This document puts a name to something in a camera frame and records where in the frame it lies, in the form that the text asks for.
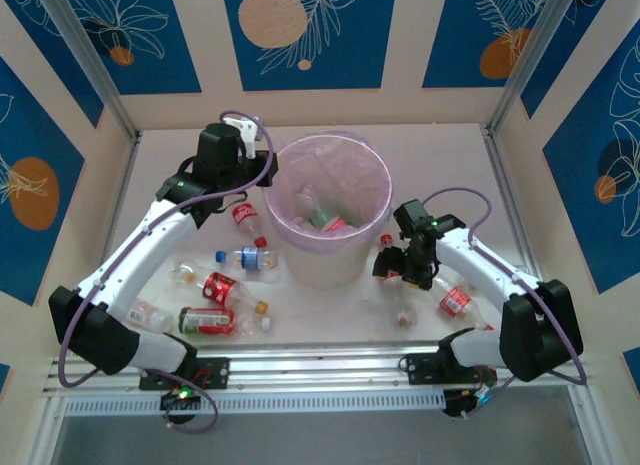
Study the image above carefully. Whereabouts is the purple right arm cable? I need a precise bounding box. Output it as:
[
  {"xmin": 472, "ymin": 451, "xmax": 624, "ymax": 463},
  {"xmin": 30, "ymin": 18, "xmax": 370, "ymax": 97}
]
[{"xmin": 422, "ymin": 186, "xmax": 587, "ymax": 419}]

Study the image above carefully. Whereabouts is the black controller box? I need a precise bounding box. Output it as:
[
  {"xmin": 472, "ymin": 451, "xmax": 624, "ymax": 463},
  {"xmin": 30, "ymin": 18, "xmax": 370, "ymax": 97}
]
[
  {"xmin": 158, "ymin": 388, "xmax": 202, "ymax": 412},
  {"xmin": 442, "ymin": 387, "xmax": 496, "ymax": 419}
]

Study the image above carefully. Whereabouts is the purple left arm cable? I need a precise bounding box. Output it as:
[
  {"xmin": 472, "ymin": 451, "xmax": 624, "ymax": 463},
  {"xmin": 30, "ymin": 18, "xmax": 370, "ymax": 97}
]
[{"xmin": 58, "ymin": 109, "xmax": 279, "ymax": 431}]

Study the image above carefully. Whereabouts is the clear bottle red dotted label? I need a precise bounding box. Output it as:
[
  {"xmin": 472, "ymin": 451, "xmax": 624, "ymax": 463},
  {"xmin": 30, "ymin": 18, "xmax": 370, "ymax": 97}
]
[{"xmin": 171, "ymin": 258, "xmax": 270, "ymax": 315}]

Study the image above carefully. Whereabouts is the clear bottle pink label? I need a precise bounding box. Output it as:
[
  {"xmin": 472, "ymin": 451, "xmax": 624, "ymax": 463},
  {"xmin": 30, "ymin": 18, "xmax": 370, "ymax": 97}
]
[{"xmin": 123, "ymin": 297, "xmax": 177, "ymax": 335}]

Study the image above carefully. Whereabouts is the aluminium frame leg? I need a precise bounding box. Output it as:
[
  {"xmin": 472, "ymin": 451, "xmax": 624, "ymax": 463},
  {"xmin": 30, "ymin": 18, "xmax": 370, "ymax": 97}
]
[
  {"xmin": 27, "ymin": 394, "xmax": 69, "ymax": 465},
  {"xmin": 567, "ymin": 384, "xmax": 624, "ymax": 465}
]

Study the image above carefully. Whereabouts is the white slotted cable duct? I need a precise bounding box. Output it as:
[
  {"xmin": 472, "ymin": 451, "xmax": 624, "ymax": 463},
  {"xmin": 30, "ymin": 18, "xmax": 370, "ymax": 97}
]
[{"xmin": 63, "ymin": 390, "xmax": 447, "ymax": 417}]

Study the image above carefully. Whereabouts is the aluminium frame rail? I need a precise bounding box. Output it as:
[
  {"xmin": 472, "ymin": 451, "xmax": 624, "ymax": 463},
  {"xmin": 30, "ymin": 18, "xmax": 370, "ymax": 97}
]
[{"xmin": 42, "ymin": 342, "xmax": 596, "ymax": 396}]

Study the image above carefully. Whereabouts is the aluminium side rail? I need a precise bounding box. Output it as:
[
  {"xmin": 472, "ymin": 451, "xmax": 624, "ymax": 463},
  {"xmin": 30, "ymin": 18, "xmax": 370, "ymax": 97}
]
[
  {"xmin": 482, "ymin": 132, "xmax": 564, "ymax": 344},
  {"xmin": 72, "ymin": 132, "xmax": 142, "ymax": 359}
]

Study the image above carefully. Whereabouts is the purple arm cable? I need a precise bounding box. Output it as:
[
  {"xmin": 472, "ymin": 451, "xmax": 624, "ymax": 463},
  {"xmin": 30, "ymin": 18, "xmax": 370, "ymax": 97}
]
[
  {"xmin": 58, "ymin": 109, "xmax": 279, "ymax": 431},
  {"xmin": 422, "ymin": 186, "xmax": 587, "ymax": 419}
]

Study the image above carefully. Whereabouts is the white round plastic bin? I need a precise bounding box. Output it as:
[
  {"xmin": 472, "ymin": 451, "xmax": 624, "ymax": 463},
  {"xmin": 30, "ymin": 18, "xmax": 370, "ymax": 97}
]
[{"xmin": 263, "ymin": 129, "xmax": 394, "ymax": 289}]

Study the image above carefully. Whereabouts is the clear bottle green red label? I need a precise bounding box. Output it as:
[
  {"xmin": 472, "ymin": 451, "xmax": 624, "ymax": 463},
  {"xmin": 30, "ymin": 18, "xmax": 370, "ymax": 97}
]
[{"xmin": 178, "ymin": 306, "xmax": 275, "ymax": 338}]

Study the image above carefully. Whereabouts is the clear bottle blue label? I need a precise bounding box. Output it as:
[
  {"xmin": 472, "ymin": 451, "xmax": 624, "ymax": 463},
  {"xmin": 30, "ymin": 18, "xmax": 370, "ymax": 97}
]
[{"xmin": 213, "ymin": 247, "xmax": 280, "ymax": 274}]

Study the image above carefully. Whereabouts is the aluminium frame post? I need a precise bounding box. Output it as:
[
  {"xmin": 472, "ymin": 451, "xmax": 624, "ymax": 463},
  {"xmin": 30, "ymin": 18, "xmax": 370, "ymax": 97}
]
[
  {"xmin": 35, "ymin": 0, "xmax": 140, "ymax": 140},
  {"xmin": 487, "ymin": 0, "xmax": 586, "ymax": 135}
]

